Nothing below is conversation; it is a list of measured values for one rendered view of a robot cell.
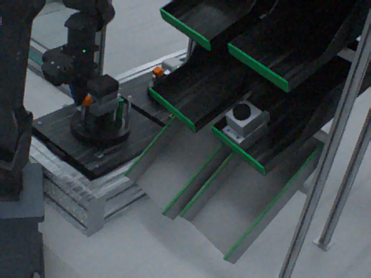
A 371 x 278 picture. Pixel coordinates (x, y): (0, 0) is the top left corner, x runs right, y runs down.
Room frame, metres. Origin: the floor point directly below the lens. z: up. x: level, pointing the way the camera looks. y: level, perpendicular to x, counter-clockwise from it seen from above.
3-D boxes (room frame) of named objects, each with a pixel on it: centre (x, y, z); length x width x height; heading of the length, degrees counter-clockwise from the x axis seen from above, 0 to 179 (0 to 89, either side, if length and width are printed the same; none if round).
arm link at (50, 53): (1.06, 0.24, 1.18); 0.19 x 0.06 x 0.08; 54
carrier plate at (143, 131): (1.12, 0.20, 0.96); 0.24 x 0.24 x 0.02; 54
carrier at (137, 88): (1.32, 0.05, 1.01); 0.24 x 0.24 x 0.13; 54
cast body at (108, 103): (1.12, 0.20, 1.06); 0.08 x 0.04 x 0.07; 144
